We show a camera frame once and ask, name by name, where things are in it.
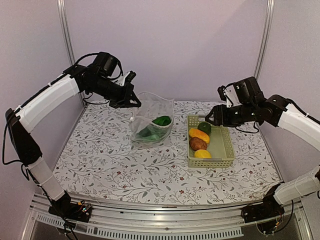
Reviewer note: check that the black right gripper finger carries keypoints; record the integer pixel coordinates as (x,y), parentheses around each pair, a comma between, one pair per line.
(214,113)
(210,120)

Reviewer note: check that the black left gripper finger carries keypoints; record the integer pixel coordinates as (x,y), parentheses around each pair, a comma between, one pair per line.
(134,101)
(123,104)

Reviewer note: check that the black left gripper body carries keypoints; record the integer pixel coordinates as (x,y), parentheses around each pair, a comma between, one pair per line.
(111,92)

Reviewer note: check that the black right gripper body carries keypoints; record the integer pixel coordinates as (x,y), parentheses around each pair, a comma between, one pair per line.
(246,113)

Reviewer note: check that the green yellow toy avocado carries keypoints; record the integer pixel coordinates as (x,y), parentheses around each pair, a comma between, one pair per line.
(205,127)

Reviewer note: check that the clear pink zip top bag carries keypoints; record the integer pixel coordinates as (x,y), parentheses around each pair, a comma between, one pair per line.
(152,107)

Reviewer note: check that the green toy cucumber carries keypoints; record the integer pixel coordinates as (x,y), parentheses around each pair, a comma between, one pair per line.
(149,136)

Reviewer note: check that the green white toy bok choy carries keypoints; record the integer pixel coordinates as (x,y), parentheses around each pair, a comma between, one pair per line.
(162,124)

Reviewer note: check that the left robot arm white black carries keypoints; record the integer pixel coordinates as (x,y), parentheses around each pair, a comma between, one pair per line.
(104,77)

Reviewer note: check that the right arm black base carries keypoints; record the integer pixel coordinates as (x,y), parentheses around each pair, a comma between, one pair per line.
(269,208)

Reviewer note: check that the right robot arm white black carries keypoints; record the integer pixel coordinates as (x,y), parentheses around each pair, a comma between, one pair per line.
(284,115)

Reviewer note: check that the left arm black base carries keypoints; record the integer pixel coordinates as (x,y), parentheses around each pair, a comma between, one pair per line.
(66,209)

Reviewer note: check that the orange yellow toy mango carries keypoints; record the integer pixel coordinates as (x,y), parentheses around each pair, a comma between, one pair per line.
(196,133)

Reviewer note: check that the brown toy potato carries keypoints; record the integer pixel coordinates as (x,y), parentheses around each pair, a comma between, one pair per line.
(197,144)

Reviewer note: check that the beige perforated plastic basket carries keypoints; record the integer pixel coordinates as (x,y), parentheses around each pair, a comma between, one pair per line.
(220,148)

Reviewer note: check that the yellow toy lemon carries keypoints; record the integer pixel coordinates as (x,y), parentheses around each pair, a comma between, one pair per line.
(202,154)

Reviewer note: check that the floral patterned table mat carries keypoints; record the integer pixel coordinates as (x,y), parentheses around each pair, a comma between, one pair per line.
(100,161)

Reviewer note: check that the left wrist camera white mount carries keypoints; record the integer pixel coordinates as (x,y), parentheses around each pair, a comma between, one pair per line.
(126,78)

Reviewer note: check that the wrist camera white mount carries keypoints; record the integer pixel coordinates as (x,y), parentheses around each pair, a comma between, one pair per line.
(229,95)
(126,78)

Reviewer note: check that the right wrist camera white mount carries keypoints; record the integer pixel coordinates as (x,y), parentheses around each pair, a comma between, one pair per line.
(229,95)

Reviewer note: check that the left aluminium frame post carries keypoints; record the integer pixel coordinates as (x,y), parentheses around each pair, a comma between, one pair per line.
(61,7)

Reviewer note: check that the aluminium frame post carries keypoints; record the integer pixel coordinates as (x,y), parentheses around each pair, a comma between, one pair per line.
(265,37)
(61,7)

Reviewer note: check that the right aluminium frame post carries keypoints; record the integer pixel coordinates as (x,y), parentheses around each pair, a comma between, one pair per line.
(265,37)

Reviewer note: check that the front aluminium rail frame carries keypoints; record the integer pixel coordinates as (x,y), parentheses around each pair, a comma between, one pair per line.
(120,220)

